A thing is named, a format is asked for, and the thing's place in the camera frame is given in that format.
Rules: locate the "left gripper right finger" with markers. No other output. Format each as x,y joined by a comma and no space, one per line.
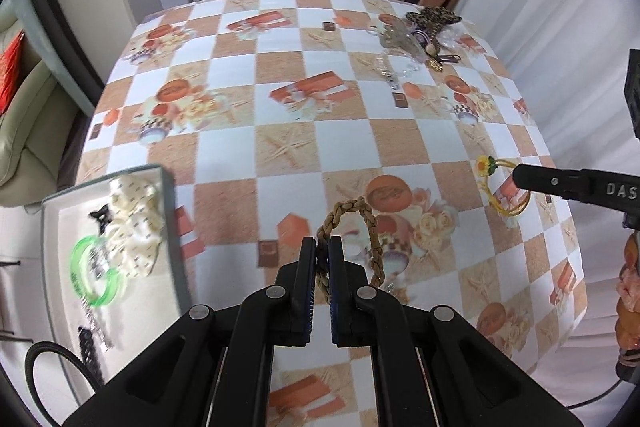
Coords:
349,324

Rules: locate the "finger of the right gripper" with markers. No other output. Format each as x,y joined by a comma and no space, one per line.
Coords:
565,183

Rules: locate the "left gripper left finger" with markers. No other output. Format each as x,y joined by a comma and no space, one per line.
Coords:
294,312

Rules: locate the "cream polka dot scrunchie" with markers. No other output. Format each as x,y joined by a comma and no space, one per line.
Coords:
136,230

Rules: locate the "green translucent bangle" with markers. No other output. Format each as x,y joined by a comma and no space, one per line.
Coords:
91,274

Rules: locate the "silver rhinestone star hairclip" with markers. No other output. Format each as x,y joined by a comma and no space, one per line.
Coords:
94,325

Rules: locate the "small black claw clip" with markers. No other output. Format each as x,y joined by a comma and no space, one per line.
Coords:
103,217

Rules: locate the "black beaded barrette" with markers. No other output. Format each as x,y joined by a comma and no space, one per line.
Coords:
89,355

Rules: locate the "grey jewelry tray box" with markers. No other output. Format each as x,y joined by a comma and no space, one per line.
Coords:
143,308

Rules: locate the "green leather sofa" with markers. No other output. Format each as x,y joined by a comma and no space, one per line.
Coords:
40,129

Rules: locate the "red cushion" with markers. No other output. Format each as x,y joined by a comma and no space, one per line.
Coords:
10,70

